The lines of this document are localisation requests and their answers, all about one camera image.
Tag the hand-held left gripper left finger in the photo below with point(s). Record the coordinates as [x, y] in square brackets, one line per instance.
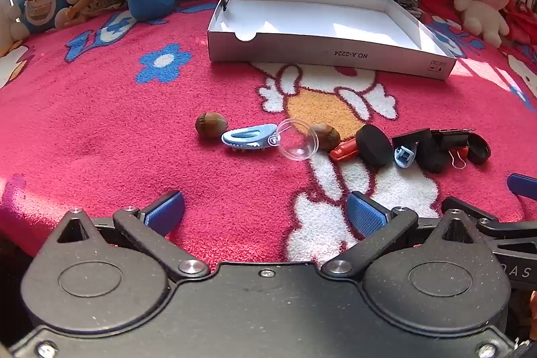
[165, 209]

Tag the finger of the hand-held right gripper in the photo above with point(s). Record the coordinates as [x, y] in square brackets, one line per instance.
[470, 209]
[522, 185]

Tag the white plush toy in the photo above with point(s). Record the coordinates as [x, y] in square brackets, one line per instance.
[12, 22]

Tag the black round container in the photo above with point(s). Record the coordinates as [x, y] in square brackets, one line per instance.
[478, 148]

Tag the brown nut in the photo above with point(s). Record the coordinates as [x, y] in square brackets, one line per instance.
[327, 136]
[211, 125]

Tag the black rounded block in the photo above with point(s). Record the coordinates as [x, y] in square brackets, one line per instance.
[432, 156]

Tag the small blue clip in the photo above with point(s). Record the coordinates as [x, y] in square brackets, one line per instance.
[403, 156]

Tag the black round puck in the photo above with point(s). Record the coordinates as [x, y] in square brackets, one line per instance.
[373, 144]

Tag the pink printed blanket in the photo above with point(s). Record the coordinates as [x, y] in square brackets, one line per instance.
[105, 110]

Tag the clear plastic dome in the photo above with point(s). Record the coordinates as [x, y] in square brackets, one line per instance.
[300, 144]

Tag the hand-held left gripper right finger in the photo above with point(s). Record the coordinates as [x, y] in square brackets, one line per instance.
[367, 215]

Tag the white cardboard box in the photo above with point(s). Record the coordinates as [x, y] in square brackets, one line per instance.
[319, 18]

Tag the blue shark-shaped clip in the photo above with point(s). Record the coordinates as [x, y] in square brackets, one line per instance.
[247, 136]

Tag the red plastic tool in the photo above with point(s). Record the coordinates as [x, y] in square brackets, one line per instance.
[342, 151]

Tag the red crumpled cloth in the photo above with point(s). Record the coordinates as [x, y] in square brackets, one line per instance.
[522, 22]

